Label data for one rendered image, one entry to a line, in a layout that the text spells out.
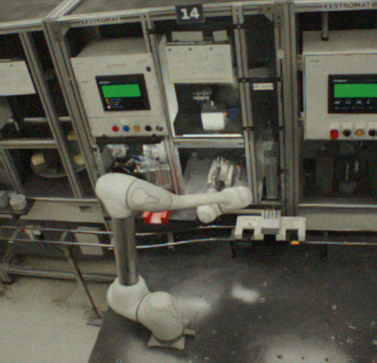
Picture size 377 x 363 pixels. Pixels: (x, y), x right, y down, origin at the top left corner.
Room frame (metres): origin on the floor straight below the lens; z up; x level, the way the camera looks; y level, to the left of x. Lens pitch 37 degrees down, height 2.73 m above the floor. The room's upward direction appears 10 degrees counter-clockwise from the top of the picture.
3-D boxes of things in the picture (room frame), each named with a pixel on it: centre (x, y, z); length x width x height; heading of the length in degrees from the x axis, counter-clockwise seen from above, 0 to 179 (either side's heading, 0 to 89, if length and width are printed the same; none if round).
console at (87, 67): (2.32, 0.24, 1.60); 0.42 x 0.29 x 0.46; 73
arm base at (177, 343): (1.45, 0.21, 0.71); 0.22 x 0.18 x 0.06; 73
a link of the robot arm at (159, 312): (1.46, 0.24, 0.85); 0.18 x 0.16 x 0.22; 54
